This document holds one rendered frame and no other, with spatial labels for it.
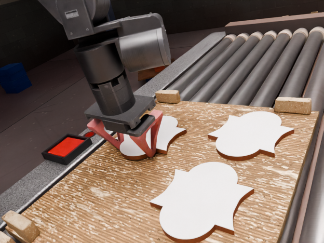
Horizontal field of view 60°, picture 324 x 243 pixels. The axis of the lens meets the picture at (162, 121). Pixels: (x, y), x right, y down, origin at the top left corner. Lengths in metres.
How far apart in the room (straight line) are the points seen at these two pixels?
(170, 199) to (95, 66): 0.20
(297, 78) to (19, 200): 0.63
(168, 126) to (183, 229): 0.24
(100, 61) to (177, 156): 0.20
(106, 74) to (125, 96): 0.05
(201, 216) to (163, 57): 0.20
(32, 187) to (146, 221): 0.27
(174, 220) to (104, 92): 0.20
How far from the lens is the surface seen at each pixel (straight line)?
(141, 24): 0.37
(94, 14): 0.37
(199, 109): 0.59
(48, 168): 0.61
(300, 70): 0.76
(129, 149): 0.49
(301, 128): 0.50
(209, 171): 0.41
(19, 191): 0.59
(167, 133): 0.51
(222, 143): 0.46
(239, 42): 1.08
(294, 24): 1.13
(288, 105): 0.54
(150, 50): 0.37
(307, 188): 0.49
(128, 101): 0.42
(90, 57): 0.38
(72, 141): 0.64
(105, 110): 0.42
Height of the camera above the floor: 1.21
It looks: 28 degrees down
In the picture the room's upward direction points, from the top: 15 degrees counter-clockwise
